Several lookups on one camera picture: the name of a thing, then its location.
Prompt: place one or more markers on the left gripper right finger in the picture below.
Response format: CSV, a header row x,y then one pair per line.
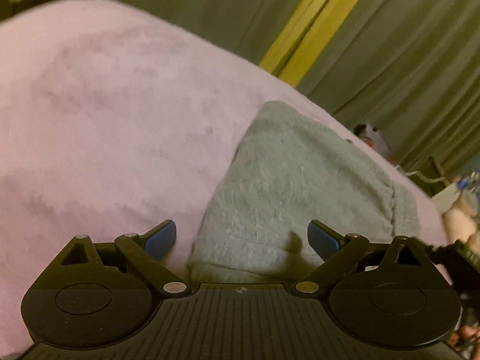
x,y
340,254

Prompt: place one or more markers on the pink fleece blanket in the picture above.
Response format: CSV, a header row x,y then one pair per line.
x,y
113,121

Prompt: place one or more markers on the red and white object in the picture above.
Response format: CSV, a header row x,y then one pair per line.
x,y
370,135

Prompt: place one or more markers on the grey knit pants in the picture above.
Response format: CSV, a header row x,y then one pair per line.
x,y
289,170

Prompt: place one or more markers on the yellow curtain stripe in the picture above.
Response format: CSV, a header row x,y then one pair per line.
x,y
305,35

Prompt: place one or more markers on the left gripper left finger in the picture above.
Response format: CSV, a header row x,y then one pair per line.
x,y
143,253

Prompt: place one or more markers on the pink plush toy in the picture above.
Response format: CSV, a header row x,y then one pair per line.
x,y
459,220

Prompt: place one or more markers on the grey-green curtain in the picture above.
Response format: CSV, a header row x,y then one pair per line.
x,y
411,67

